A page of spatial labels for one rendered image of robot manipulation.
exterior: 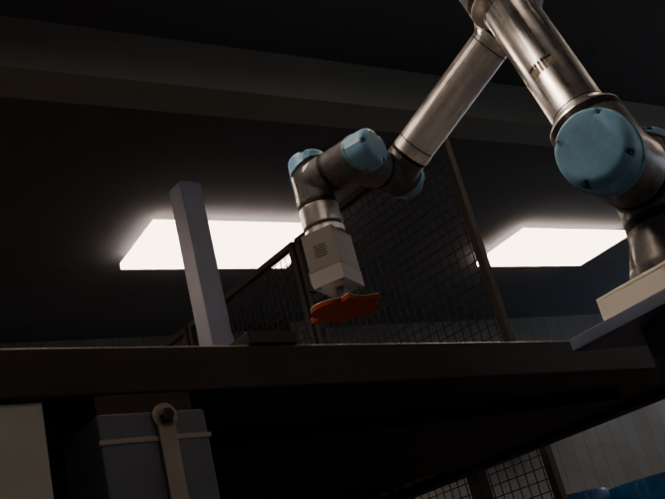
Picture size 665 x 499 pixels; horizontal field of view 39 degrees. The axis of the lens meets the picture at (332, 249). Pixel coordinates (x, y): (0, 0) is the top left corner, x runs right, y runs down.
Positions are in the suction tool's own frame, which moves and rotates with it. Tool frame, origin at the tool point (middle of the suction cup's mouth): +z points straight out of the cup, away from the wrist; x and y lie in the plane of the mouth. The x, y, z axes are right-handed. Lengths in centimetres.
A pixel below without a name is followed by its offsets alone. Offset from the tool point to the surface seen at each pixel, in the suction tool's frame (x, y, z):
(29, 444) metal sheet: -9, 71, 25
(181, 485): 0, 59, 32
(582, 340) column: 38.2, 6.7, 20.2
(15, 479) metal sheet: -10, 73, 29
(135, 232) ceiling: -236, -282, -196
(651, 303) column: 50, 14, 20
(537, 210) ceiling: -42, -513, -196
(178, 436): 0, 58, 26
